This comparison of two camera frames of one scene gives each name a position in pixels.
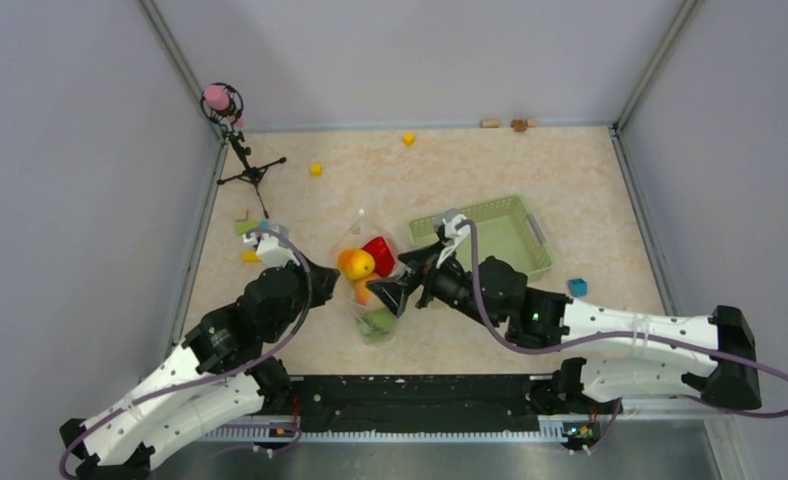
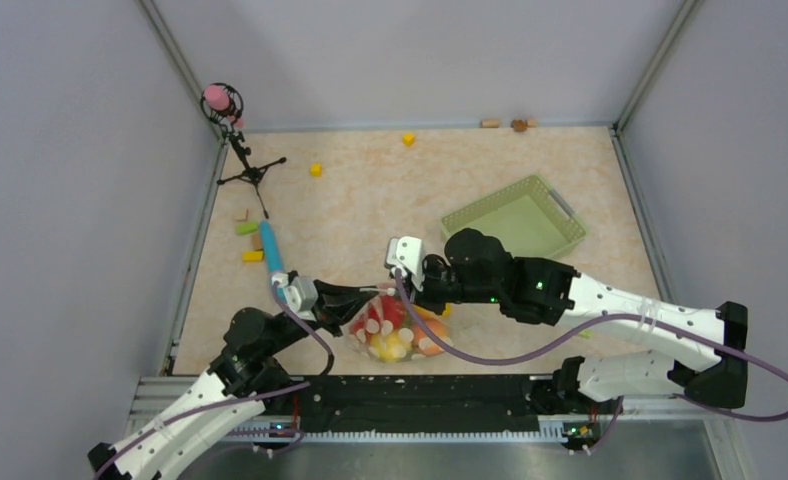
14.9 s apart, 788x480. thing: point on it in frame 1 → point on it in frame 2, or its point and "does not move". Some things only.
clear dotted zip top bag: (364, 250) → (388, 331)
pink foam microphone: (216, 97) does not move
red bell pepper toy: (382, 255) → (385, 308)
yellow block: (250, 256) does not move
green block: (243, 227) does not move
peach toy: (361, 291) → (424, 342)
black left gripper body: (274, 333) → (328, 314)
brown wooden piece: (519, 125) does not move
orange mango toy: (356, 263) → (389, 346)
